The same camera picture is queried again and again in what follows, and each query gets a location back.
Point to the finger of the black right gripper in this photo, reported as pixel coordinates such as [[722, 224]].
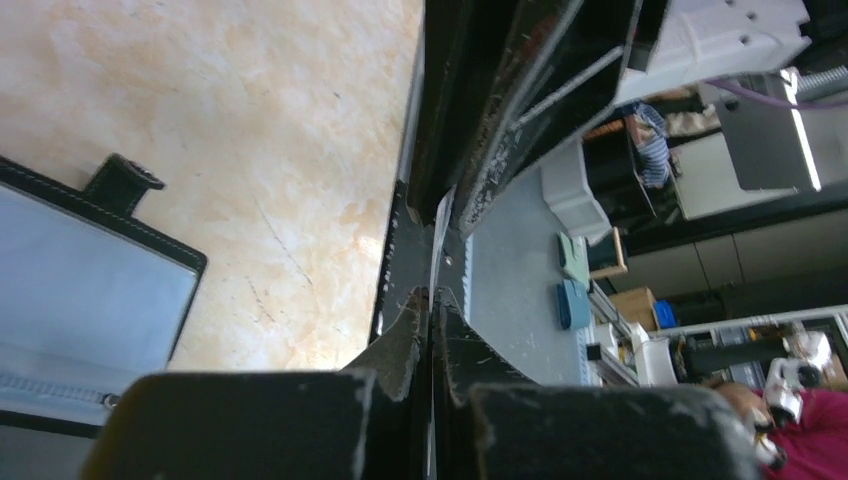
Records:
[[558, 72], [464, 42]]

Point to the silver grey credit card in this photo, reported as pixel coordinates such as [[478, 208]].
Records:
[[441, 225]]

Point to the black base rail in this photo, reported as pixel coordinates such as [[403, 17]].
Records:
[[406, 263]]

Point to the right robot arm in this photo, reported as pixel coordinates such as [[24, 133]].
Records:
[[685, 42]]

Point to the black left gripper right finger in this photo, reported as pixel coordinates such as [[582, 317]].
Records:
[[492, 422]]

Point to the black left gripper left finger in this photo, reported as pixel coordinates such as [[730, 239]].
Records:
[[364, 421]]

